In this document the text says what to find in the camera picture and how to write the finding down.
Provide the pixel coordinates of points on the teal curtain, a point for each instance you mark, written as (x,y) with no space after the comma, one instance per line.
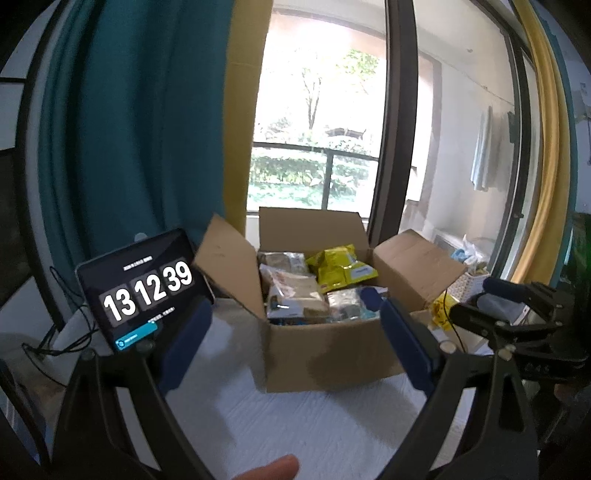
(138,115)
(570,138)

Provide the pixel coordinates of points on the hanging white towel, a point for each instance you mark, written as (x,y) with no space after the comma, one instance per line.
(482,152)

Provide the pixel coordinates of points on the silver snack packet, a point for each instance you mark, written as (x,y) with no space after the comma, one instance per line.
(344,304)

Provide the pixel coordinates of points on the beige snack packet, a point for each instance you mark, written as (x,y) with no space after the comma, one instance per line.
(295,286)

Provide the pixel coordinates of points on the person's dark clothing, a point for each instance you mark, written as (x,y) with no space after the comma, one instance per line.
(563,447)

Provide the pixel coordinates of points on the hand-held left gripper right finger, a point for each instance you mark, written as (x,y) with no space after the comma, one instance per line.
(408,346)

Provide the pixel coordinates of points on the yellow snack bag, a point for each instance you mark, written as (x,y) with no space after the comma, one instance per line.
(346,274)
(330,254)

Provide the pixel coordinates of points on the person's left hand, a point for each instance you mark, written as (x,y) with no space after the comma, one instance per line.
(272,468)

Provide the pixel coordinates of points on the black tablet with clock display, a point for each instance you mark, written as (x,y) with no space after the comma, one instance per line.
(138,277)

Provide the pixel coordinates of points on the cardboard box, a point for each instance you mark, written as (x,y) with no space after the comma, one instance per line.
(323,355)

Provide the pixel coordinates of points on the white plastic bag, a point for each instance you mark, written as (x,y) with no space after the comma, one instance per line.
(468,251)

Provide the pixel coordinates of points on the black balcony railing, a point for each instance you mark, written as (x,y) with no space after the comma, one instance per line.
(323,157)

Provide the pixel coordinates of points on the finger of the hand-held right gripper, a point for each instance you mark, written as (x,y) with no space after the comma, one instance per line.
(475,318)
(505,288)

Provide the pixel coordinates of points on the person's right hand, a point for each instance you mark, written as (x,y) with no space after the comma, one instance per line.
(572,399)

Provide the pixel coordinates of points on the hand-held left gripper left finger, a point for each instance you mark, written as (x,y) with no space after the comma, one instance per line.
(184,350)

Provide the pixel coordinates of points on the dark sliding door frame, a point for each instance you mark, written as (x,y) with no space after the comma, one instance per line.
(397,115)
(519,138)

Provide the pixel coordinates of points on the clear packet brown snack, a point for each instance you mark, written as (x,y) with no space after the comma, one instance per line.
(281,261)

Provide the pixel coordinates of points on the yellow curtain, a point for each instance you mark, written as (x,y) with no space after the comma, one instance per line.
(549,138)
(244,115)

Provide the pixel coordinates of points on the dark hanging cloth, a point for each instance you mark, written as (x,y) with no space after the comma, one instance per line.
(511,127)

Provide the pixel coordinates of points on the white plastic basket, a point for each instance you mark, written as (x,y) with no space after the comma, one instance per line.
(466,286)

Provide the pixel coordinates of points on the yellow striped packet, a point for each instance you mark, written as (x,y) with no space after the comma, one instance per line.
(438,314)

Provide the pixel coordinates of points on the white round hook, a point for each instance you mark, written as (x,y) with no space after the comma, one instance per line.
(140,236)

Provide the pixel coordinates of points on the white table cover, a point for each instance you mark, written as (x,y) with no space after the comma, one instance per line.
(300,424)

